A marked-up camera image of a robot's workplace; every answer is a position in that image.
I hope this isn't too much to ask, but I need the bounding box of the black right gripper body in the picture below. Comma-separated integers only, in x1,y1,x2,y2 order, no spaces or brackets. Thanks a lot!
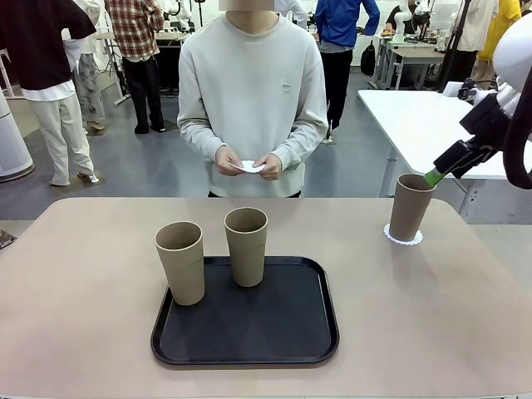
459,96,513,145

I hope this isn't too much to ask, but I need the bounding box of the tall beige cup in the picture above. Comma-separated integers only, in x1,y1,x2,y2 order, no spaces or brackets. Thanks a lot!
389,173,437,243
154,221,206,308
224,207,268,288

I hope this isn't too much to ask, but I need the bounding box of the person's right forearm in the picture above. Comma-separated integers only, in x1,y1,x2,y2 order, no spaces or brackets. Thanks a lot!
177,120,228,161

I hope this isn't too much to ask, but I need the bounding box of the person's left forearm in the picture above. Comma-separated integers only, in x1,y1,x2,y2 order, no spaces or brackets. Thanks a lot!
273,120,329,170

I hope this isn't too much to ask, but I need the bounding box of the person's left hand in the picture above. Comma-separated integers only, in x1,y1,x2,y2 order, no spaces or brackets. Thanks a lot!
257,151,286,182

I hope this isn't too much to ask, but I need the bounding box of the person's right hand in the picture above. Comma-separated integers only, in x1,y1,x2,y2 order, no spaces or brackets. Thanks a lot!
214,144,244,176

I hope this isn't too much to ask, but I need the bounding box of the black tripod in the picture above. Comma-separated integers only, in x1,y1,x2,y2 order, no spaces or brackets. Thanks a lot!
436,0,474,95

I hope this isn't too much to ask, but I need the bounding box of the person in yellow clothes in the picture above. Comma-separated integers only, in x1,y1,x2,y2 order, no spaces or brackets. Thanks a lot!
476,0,523,84

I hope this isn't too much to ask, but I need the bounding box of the person in cream top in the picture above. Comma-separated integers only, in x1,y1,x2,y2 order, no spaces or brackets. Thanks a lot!
440,0,500,99

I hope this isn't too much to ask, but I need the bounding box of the grey desk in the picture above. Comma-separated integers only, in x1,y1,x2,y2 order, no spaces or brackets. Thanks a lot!
376,35,448,91
153,31,195,96

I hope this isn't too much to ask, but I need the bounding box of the black hanging bag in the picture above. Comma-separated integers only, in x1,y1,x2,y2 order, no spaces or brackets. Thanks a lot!
360,40,377,77

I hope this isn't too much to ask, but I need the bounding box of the person in blue jacket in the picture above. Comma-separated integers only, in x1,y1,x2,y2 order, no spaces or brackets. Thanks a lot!
314,0,382,131

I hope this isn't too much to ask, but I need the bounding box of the person in white shirt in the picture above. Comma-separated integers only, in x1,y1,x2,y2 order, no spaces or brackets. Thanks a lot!
278,0,309,27

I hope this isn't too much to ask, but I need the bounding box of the person in grey sweatshirt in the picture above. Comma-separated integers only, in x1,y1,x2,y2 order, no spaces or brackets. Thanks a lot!
176,0,329,199

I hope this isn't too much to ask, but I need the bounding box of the black plastic tray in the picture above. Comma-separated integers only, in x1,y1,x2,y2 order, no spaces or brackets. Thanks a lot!
150,255,341,367

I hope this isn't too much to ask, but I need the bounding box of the person in plaid shirt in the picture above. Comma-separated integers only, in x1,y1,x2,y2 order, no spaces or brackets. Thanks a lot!
103,0,166,135

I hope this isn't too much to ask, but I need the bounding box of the table with white legs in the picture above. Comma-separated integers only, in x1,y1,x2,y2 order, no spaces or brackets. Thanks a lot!
94,32,130,105

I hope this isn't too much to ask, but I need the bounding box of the person in patterned skirt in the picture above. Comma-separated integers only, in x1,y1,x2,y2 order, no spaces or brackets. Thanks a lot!
62,0,108,135

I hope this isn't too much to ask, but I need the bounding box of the person in black top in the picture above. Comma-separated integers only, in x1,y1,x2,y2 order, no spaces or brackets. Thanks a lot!
0,0,101,187

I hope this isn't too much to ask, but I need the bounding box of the white air purifier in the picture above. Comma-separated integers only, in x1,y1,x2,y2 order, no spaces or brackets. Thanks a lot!
0,89,35,183

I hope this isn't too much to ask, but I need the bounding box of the black right arm cable sleeve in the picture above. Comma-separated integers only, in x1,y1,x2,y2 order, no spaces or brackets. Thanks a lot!
501,68,532,190

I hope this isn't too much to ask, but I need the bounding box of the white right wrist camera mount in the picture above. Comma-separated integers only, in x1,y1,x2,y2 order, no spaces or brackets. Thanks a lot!
444,77,479,101

